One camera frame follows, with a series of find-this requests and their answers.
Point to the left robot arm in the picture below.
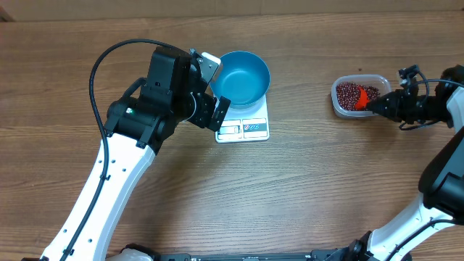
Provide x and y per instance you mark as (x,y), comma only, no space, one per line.
(137,124)

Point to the clear plastic container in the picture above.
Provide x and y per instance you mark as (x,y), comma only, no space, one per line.
(376,81)

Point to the red scoop with blue handle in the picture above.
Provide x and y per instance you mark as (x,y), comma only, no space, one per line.
(363,100)

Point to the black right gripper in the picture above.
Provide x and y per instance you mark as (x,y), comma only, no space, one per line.
(395,107)

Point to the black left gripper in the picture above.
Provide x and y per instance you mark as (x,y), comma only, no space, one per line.
(209,109)

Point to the white digital kitchen scale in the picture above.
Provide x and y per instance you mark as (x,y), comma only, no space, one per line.
(245,124)

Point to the red adzuki beans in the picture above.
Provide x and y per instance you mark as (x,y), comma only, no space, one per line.
(347,94)

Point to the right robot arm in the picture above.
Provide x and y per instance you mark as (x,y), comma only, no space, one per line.
(439,203)

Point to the teal plastic bowl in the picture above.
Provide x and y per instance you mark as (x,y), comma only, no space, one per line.
(244,79)

